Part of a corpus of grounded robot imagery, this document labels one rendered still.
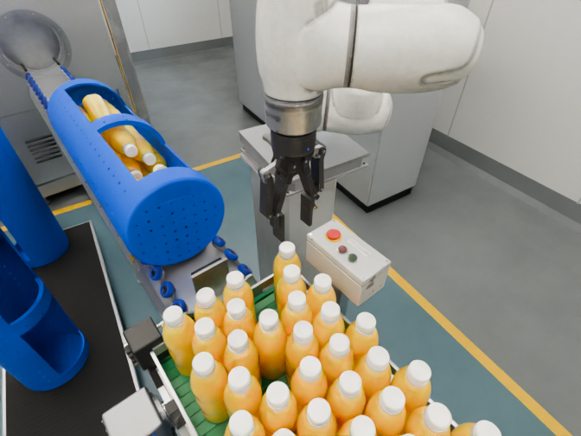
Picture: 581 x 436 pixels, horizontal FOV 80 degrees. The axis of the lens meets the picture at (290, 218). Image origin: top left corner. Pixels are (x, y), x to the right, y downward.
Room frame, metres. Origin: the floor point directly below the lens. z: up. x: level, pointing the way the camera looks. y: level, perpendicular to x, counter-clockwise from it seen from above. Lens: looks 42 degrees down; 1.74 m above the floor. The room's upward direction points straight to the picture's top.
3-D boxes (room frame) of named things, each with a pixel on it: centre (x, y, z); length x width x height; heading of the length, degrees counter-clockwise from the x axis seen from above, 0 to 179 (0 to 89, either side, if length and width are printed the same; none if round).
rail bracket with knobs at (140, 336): (0.42, 0.34, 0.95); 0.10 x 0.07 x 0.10; 129
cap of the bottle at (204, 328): (0.37, 0.17, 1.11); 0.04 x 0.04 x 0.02
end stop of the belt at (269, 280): (0.52, 0.16, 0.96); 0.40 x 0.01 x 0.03; 129
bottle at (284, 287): (0.51, 0.00, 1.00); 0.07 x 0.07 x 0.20
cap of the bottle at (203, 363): (0.30, 0.16, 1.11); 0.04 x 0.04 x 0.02
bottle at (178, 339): (0.40, 0.24, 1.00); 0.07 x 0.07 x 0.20
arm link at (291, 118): (0.52, 0.00, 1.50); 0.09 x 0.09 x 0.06
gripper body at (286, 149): (0.52, 0.00, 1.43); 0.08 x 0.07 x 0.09; 129
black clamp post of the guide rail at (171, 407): (0.27, 0.24, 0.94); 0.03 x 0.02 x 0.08; 39
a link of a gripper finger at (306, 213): (0.54, -0.03, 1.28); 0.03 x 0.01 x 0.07; 39
